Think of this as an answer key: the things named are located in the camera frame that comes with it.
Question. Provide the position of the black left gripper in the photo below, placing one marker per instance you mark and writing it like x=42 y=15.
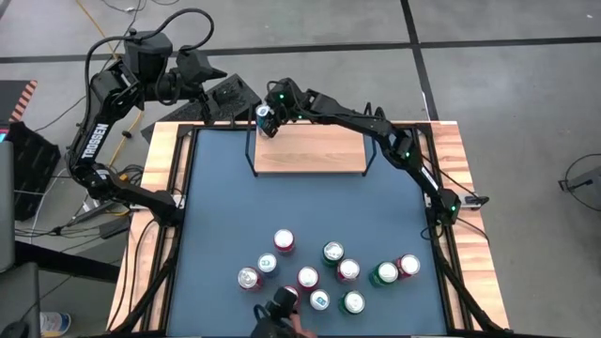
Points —
x=197 y=68

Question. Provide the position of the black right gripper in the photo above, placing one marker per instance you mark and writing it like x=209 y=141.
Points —
x=284 y=101

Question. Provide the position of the blue sugarfree Red Bull can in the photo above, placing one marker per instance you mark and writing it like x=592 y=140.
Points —
x=319 y=299
x=267 y=263
x=263 y=112

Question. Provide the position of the green Sprite can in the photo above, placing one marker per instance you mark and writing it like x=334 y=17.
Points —
x=387 y=272
x=333 y=251
x=354 y=302

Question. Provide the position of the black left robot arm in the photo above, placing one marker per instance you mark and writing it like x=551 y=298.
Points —
x=94 y=141

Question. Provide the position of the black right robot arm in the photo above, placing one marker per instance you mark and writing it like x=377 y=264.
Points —
x=357 y=119

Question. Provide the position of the blue table mat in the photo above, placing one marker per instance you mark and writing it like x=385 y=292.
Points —
x=305 y=211

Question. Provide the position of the small black floor puck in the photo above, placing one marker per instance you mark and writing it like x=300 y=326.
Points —
x=126 y=133

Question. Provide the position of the black power adapter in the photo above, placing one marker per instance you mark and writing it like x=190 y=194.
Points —
x=115 y=228

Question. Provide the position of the red Star Wars Coca-Cola can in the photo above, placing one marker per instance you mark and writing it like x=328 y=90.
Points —
x=349 y=269

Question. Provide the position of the grey power strip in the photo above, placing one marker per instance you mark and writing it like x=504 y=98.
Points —
x=94 y=213

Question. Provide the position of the black plastic crate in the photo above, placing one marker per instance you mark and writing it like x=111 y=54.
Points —
x=33 y=169

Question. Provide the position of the black panel with orange stripes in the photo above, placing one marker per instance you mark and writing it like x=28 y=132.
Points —
x=14 y=101

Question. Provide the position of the black floor beam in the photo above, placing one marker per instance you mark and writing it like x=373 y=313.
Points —
x=70 y=265

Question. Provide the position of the grey cabinet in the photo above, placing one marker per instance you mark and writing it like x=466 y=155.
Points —
x=6 y=206

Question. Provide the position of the white and blue container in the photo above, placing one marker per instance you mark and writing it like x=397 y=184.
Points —
x=54 y=323

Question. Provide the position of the wooden shelf with black frame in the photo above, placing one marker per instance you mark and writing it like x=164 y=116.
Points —
x=310 y=150

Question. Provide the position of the black aluminium table frame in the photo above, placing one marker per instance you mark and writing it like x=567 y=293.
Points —
x=444 y=291

